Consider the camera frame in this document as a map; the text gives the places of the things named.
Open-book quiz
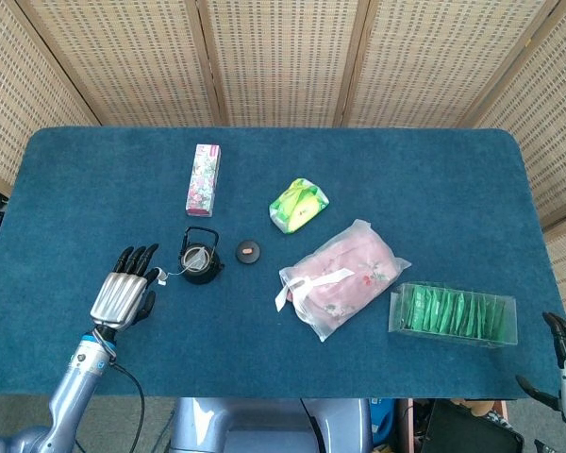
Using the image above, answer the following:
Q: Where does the blue package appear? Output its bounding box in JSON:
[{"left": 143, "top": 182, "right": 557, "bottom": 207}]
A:
[{"left": 370, "top": 398, "right": 397, "bottom": 447}]

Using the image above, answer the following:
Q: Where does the blue-grey robot torso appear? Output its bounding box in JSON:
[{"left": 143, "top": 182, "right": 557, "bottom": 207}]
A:
[{"left": 169, "top": 397, "right": 374, "bottom": 453}]

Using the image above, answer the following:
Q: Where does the frosted bag with pink cloth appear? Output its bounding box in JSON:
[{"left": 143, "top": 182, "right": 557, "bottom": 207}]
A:
[{"left": 275, "top": 218, "right": 412, "bottom": 344}]

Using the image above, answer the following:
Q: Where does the pink floral carton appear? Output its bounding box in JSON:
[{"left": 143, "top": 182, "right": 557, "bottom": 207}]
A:
[{"left": 185, "top": 143, "right": 223, "bottom": 219}]

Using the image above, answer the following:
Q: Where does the beige plush toy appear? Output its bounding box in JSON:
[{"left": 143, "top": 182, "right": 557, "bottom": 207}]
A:
[{"left": 452, "top": 398, "right": 501, "bottom": 419}]

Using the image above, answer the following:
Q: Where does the grey tea bag with string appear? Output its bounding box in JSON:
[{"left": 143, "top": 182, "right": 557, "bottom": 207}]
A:
[{"left": 156, "top": 247, "right": 211, "bottom": 288}]

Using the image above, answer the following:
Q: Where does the black teapot lid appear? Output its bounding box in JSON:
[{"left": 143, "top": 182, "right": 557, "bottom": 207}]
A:
[{"left": 235, "top": 240, "right": 264, "bottom": 266}]

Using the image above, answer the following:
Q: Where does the green snack packet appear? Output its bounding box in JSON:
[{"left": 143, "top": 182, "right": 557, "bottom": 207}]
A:
[{"left": 268, "top": 177, "right": 330, "bottom": 234}]

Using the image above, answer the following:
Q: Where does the black cable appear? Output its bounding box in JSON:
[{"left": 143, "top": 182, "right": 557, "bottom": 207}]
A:
[{"left": 110, "top": 361, "right": 146, "bottom": 453}]

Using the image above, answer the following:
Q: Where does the woven bamboo folding screen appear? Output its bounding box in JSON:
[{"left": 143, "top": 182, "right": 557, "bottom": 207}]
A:
[{"left": 0, "top": 0, "right": 566, "bottom": 331}]

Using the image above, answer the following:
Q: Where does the red-brown wooden crate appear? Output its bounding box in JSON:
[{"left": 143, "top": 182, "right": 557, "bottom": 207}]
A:
[{"left": 395, "top": 398, "right": 425, "bottom": 453}]

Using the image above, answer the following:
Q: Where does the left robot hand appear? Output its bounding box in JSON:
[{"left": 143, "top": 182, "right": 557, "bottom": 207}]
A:
[{"left": 89, "top": 243, "right": 167, "bottom": 331}]

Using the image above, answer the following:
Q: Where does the black cast iron teapot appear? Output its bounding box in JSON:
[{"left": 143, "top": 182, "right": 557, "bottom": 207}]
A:
[{"left": 177, "top": 226, "right": 226, "bottom": 286}]

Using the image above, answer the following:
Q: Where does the blue table mat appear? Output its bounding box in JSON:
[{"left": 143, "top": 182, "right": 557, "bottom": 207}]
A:
[{"left": 0, "top": 126, "right": 566, "bottom": 400}]

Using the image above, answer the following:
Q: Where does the clear box of green packets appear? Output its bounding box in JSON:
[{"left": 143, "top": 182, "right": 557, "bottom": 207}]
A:
[{"left": 388, "top": 281, "right": 519, "bottom": 349}]

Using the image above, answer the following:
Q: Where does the black flat case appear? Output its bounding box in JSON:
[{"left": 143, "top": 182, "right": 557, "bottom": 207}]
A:
[{"left": 422, "top": 399, "right": 524, "bottom": 453}]

